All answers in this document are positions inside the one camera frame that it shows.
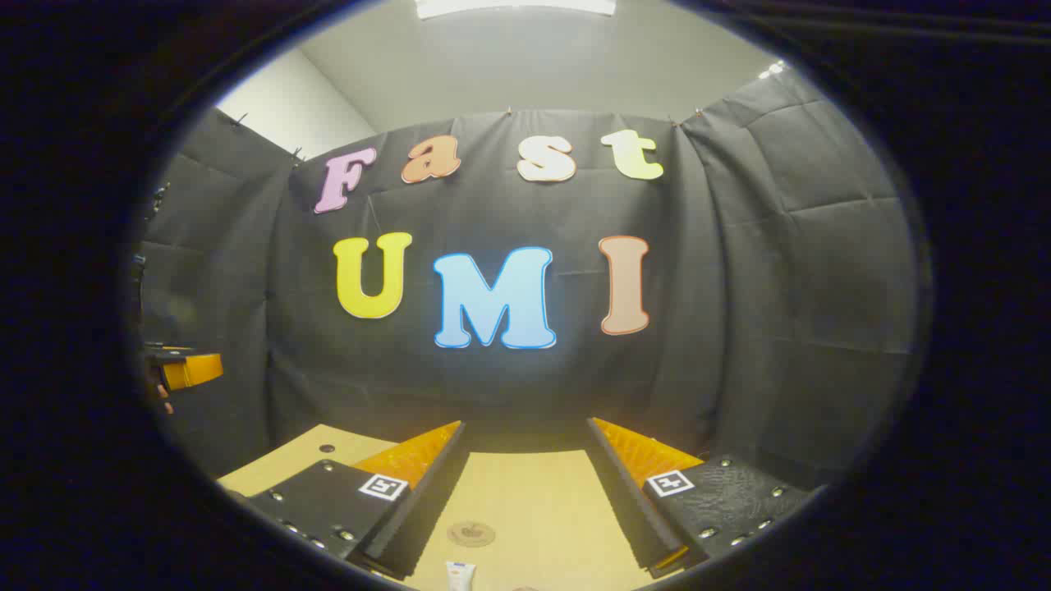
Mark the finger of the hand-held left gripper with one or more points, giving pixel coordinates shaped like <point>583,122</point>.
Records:
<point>193,369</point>

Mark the light wooden desktop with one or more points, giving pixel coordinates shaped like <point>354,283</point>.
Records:
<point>534,501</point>

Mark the white toothpaste tube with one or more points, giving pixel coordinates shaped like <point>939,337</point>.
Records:
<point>461,576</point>

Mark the black backdrop cloth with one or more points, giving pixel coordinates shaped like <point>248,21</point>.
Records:
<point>509,386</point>

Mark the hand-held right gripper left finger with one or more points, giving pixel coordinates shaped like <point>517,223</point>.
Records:
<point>427,501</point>

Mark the ceiling light panel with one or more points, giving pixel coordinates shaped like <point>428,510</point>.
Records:
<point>515,6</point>

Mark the round cork coaster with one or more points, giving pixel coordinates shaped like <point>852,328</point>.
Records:
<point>470,534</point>

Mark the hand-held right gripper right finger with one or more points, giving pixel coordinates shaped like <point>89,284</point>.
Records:
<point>624,501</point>

